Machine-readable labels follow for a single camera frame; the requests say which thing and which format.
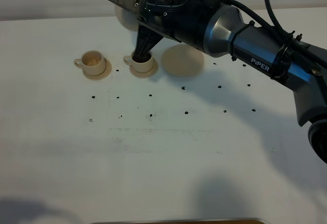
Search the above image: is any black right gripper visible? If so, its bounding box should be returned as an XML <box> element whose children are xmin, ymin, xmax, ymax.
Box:
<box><xmin>134</xmin><ymin>0</ymin><xmax>221</xmax><ymax>57</ymax></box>

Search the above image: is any beige ceramic teapot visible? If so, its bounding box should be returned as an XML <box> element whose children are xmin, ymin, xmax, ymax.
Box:
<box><xmin>114</xmin><ymin>6</ymin><xmax>138</xmax><ymax>32</ymax></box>

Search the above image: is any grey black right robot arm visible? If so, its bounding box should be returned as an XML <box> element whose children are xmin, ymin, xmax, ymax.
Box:
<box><xmin>133</xmin><ymin>0</ymin><xmax>326</xmax><ymax>161</ymax></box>

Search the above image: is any beige teapot saucer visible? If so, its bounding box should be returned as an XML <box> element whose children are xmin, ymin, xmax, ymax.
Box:
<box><xmin>161</xmin><ymin>44</ymin><xmax>204</xmax><ymax>78</ymax></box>

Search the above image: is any beige middle teacup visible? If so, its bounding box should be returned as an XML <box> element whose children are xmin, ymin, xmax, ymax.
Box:
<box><xmin>123</xmin><ymin>53</ymin><xmax>155</xmax><ymax>74</ymax></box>

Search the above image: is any beige teacup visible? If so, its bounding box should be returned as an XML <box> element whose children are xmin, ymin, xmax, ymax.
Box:
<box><xmin>74</xmin><ymin>51</ymin><xmax>106</xmax><ymax>77</ymax></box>
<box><xmin>123</xmin><ymin>53</ymin><xmax>155</xmax><ymax>74</ymax></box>

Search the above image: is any beige middle cup saucer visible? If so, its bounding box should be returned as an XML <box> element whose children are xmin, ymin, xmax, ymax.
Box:
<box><xmin>129</xmin><ymin>62</ymin><xmax>158</xmax><ymax>78</ymax></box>

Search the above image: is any beige cup saucer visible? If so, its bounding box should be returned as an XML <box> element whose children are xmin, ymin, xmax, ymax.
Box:
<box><xmin>129</xmin><ymin>62</ymin><xmax>158</xmax><ymax>78</ymax></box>
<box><xmin>82</xmin><ymin>59</ymin><xmax>112</xmax><ymax>81</ymax></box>

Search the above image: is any beige left cup saucer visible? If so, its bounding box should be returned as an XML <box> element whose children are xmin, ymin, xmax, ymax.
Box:
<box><xmin>82</xmin><ymin>59</ymin><xmax>112</xmax><ymax>81</ymax></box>

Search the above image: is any beige left teacup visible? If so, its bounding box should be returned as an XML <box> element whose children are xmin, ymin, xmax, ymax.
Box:
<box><xmin>74</xmin><ymin>51</ymin><xmax>106</xmax><ymax>77</ymax></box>

